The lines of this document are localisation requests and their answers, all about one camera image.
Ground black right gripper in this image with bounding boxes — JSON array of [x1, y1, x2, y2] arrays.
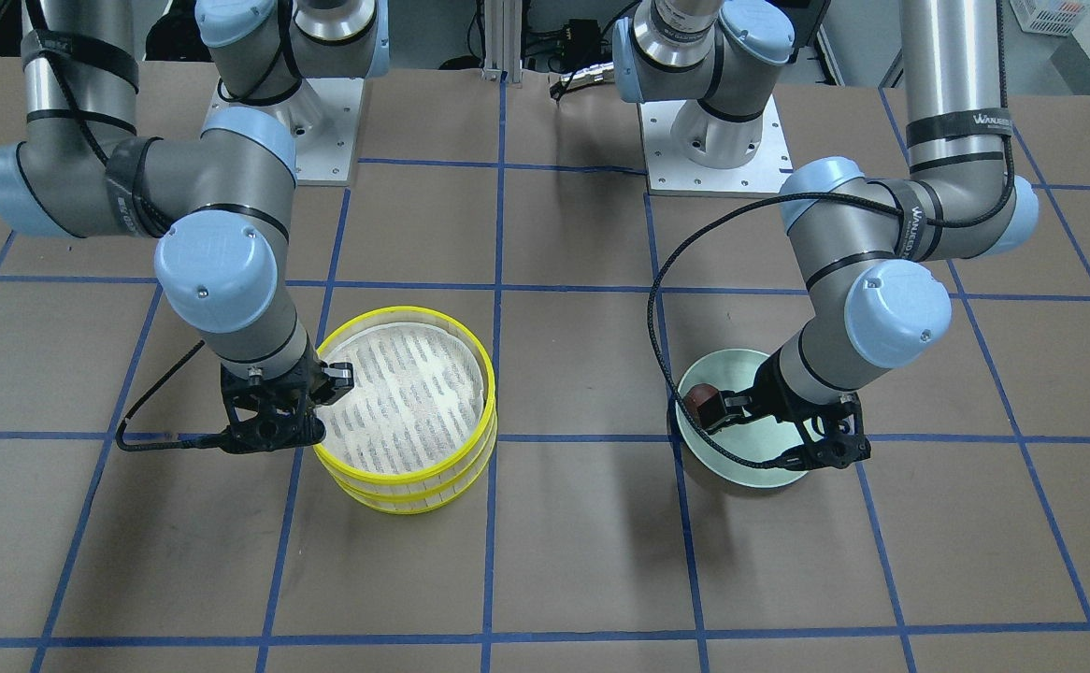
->
[[220, 361, 354, 454]]

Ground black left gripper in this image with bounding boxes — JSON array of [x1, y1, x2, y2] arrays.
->
[[699, 354, 871, 470]]

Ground dark red bun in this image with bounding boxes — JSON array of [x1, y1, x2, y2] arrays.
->
[[683, 383, 725, 432]]

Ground yellow rimmed steamer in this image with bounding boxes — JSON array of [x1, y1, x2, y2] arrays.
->
[[314, 307, 498, 484], [314, 438, 496, 515]]

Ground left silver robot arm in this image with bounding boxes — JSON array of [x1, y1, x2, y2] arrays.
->
[[613, 1, 1040, 470]]

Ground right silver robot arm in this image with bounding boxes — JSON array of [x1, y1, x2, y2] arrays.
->
[[0, 1, 390, 454]]

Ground mint green plate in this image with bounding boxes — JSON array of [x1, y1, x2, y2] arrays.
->
[[676, 349, 809, 489]]

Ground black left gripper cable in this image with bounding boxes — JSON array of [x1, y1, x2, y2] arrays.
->
[[647, 182, 911, 470]]

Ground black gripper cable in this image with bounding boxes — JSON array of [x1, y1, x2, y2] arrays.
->
[[116, 338, 233, 454], [647, 182, 911, 470]]

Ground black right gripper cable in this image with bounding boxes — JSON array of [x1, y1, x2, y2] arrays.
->
[[116, 338, 233, 454]]

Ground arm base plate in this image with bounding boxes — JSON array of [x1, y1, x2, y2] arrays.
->
[[199, 79, 365, 196], [638, 95, 794, 197]]

